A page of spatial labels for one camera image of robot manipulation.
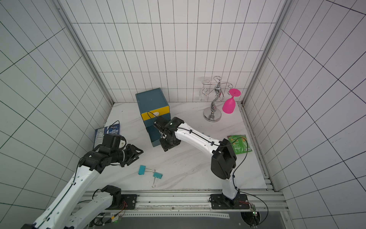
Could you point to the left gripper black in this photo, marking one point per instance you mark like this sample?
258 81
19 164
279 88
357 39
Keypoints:
132 150

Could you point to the clear glass on rack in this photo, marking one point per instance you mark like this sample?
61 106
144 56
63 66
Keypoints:
205 91

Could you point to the teal drawer cabinet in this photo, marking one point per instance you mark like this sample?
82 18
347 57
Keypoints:
151 100

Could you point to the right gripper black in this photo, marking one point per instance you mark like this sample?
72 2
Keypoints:
163 134

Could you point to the teal bottom drawer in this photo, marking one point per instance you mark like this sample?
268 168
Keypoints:
154 135

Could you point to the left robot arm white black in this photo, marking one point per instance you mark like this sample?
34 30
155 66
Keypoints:
114 150

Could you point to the teal drawer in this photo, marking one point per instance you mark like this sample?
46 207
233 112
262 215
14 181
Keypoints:
153 118
154 135

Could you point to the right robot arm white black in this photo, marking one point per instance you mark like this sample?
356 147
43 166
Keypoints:
221 153

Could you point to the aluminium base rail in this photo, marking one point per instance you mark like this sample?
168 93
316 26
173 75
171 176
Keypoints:
196 203

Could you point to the yellow top drawer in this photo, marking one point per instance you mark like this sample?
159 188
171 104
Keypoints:
155 113

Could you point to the silver glass rack stand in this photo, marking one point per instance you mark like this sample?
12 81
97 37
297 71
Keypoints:
212 113

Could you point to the teal shiny binder clip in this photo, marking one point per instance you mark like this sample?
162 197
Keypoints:
157 176

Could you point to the green snack packet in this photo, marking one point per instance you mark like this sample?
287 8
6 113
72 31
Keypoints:
240 144

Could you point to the magenta plastic wine glass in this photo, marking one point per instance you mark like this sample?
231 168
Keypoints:
229 105

